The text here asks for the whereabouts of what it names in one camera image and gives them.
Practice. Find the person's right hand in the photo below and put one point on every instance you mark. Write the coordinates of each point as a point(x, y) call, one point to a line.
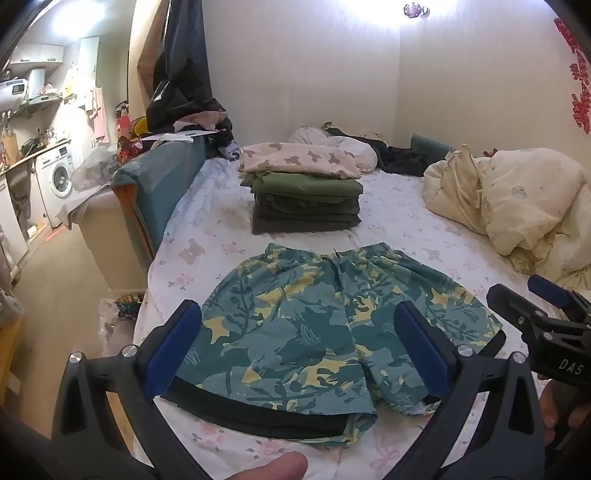
point(549, 408)

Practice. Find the teal yellow patterned pants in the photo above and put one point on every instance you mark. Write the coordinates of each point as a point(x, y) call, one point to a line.
point(300, 332)

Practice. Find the kitchen counter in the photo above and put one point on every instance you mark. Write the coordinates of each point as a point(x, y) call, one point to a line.
point(27, 157)

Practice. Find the green folded garment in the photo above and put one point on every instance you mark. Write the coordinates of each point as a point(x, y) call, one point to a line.
point(307, 185)

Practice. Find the dark clothes pile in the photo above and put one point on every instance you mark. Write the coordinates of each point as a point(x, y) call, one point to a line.
point(401, 161)

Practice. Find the teal cushion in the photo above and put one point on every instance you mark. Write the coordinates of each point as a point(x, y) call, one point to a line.
point(431, 145)

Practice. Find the red wall decoration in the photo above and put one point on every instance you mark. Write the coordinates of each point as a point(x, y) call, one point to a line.
point(579, 74)

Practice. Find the pink cloth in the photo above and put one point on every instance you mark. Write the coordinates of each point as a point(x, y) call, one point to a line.
point(203, 119)

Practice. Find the red bottle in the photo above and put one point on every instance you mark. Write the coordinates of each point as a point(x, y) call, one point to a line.
point(122, 121)

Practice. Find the floral bed sheet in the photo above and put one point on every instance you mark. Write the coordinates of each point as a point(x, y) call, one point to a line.
point(217, 221)

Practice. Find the brown hanging cloth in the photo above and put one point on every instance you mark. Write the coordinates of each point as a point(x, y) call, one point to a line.
point(154, 55)

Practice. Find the clear plastic bag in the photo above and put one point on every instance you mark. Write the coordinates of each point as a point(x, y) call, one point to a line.
point(94, 168)

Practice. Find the teal bed board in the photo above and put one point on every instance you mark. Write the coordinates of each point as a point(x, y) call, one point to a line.
point(157, 184)

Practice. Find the dark olive folded garment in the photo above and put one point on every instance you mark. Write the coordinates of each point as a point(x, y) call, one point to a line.
point(307, 206)

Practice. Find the wooden cutting board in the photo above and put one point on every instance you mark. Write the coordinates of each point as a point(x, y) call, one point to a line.
point(10, 148)

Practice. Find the person's left hand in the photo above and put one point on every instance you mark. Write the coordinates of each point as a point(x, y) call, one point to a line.
point(272, 468)

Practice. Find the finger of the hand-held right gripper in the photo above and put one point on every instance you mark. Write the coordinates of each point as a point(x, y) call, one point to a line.
point(547, 288)
point(508, 304)

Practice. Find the red gift bag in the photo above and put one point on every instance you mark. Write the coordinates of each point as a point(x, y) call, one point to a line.
point(129, 150)

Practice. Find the white pillow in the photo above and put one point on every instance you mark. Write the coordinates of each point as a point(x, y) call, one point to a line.
point(355, 147)

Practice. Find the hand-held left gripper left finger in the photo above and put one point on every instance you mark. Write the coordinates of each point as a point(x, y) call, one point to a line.
point(173, 350)

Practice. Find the cream duvet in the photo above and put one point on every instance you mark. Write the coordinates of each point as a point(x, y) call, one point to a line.
point(521, 203)

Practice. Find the white washing machine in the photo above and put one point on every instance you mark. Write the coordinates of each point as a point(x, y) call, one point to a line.
point(57, 182)

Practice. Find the white paper sheet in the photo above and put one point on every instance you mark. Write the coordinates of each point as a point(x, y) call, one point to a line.
point(178, 136)

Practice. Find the blue white cloth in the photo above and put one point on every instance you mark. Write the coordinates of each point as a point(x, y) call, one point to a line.
point(230, 151)

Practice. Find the dark grey folded garment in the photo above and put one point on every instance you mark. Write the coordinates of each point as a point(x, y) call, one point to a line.
point(304, 224)

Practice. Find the white wall cabinet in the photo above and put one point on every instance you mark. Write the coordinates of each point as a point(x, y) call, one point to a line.
point(39, 54)

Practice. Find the pink hanging towel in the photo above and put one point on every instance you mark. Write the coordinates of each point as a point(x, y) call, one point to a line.
point(98, 115)

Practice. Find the purple wall hook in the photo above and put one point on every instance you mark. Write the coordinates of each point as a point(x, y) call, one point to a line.
point(415, 9)

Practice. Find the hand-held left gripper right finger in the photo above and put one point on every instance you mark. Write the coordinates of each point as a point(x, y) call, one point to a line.
point(422, 350)

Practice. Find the plastic bag with clutter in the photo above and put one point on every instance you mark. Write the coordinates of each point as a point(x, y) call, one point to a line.
point(117, 318)

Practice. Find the beige box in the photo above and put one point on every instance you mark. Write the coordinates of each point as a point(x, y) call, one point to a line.
point(106, 235)

